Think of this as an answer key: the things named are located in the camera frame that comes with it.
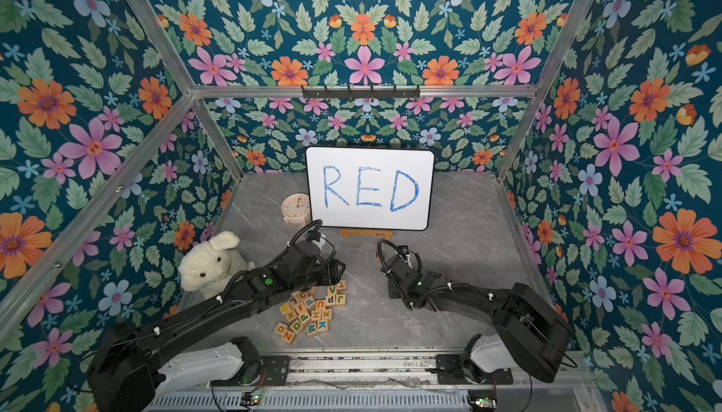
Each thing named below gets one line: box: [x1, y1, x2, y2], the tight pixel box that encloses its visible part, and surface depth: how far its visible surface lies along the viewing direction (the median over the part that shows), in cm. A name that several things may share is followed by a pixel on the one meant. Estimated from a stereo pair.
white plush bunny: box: [177, 230, 250, 301], surface depth 76 cm
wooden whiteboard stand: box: [339, 228, 393, 241], surface depth 97 cm
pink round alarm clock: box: [281, 192, 312, 224], surface depth 108 cm
